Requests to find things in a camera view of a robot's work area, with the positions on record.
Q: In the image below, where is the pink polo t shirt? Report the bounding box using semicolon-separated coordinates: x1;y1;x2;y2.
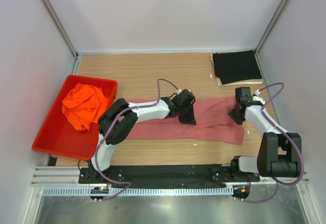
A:
127;96;245;145

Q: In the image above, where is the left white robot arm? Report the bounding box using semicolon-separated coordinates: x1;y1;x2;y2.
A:
89;89;196;179

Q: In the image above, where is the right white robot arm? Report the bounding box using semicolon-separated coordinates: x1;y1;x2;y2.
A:
229;87;304;184

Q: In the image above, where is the folded black t shirt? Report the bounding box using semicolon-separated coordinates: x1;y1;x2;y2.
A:
212;50;263;85

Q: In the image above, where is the orange t shirt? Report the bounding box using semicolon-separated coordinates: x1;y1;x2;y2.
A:
62;83;109;131

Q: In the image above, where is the red plastic bin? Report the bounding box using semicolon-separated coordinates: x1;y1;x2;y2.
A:
32;75;118;160

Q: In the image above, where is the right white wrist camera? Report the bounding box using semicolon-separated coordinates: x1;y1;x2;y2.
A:
253;90;265;106

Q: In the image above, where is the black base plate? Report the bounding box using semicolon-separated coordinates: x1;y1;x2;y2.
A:
78;164;260;184

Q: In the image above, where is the white slotted cable duct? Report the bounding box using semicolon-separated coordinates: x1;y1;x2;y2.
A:
42;185;233;197

